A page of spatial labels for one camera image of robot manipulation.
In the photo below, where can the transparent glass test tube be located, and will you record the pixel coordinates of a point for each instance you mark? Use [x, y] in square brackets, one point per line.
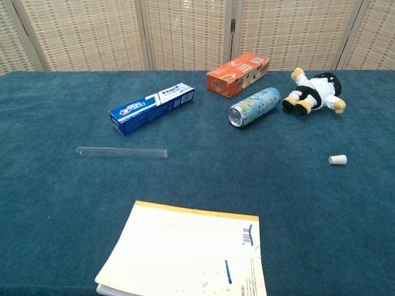
[123, 152]

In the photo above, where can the small white stopper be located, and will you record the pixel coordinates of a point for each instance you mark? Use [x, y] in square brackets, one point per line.
[338, 159]

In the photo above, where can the dark teal table cloth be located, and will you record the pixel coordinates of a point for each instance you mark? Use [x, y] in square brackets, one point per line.
[197, 172]

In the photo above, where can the blue white toothpaste box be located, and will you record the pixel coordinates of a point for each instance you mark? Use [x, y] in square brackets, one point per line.
[148, 111]

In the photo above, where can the light blue drink can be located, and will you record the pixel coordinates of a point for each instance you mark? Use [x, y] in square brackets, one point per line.
[256, 106]

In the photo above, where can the orange cardboard box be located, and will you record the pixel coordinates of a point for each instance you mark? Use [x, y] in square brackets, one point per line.
[228, 80]

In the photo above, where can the white notebook yellow spine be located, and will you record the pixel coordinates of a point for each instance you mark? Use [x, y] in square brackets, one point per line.
[185, 253]

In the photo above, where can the black white plush doll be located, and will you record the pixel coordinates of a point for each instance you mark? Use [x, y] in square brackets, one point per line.
[318, 89]

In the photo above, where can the woven beige folding screen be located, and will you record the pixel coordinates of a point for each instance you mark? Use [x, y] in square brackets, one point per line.
[92, 31]

